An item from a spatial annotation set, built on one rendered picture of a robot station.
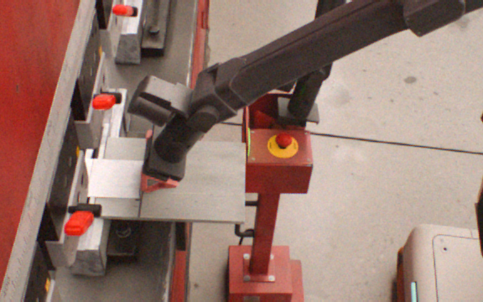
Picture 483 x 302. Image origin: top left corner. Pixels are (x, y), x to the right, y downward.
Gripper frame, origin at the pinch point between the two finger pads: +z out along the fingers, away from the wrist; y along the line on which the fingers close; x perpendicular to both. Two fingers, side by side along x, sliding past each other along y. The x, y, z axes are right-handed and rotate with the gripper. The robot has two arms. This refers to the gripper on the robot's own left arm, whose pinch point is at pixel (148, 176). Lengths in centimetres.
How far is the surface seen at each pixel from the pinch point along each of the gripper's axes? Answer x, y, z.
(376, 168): 110, -85, 59
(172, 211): 5.1, 6.2, -0.6
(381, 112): 114, -115, 57
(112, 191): -4.7, 2.6, 4.1
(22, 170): -25, 31, -35
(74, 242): -13.5, 25.0, -13.7
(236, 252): 57, -38, 72
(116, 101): -13.2, 4.5, -20.4
